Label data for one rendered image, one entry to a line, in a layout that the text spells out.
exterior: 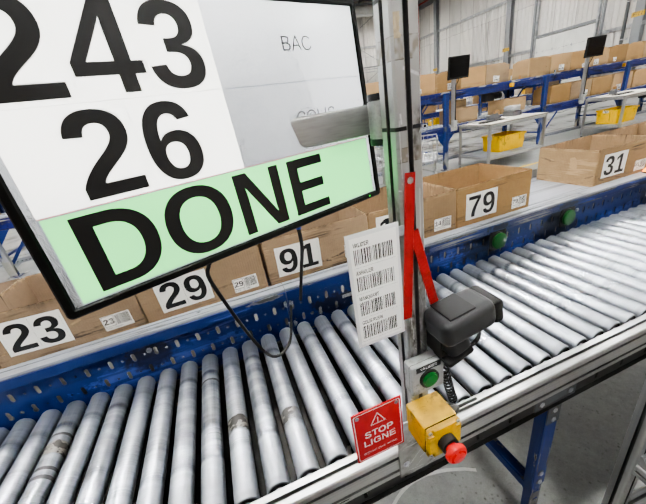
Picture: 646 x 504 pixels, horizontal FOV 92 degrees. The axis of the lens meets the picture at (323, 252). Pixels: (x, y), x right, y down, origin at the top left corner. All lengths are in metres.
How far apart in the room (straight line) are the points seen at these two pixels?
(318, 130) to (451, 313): 0.35
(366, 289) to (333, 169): 0.20
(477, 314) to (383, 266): 0.17
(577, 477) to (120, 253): 1.69
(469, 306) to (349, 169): 0.29
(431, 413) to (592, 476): 1.17
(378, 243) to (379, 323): 0.14
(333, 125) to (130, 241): 0.31
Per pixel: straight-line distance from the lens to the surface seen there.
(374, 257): 0.46
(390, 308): 0.52
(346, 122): 0.51
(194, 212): 0.41
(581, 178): 2.00
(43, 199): 0.39
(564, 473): 1.75
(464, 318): 0.54
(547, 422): 1.13
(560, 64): 9.25
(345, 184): 0.53
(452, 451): 0.66
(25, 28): 0.42
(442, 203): 1.31
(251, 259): 1.05
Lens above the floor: 1.40
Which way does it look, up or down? 24 degrees down
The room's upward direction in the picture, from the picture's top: 10 degrees counter-clockwise
